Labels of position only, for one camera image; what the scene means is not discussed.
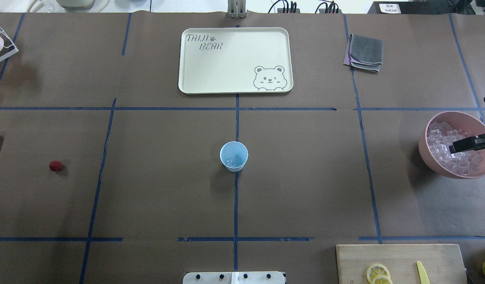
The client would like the pink bowl of ice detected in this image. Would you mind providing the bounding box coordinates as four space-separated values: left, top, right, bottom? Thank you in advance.
418 111 485 179

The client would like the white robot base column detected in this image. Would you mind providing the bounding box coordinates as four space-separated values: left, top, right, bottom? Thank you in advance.
182 271 287 284

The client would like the clear ice cube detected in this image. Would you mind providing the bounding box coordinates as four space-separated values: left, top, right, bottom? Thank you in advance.
225 158 236 167

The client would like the grey folded cloth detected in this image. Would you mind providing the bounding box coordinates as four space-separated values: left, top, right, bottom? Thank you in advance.
343 34 384 73

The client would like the red strawberry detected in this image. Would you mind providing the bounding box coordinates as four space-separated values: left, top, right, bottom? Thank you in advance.
48 161 62 172

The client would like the yellow plastic knife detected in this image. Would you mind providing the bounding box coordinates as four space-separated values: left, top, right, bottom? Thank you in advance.
416 261 430 284

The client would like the light blue plastic cup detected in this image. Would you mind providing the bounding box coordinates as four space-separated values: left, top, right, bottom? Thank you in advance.
219 141 249 172

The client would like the lemon slices row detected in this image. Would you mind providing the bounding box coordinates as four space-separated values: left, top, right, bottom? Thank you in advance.
366 263 393 284

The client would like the aluminium frame post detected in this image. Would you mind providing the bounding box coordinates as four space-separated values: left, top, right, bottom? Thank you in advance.
227 0 247 19

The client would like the wooden cutting board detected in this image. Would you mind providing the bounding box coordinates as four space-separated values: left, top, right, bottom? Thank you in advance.
336 244 467 284

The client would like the cream bear serving tray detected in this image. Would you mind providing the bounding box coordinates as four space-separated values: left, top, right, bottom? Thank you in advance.
178 27 294 95

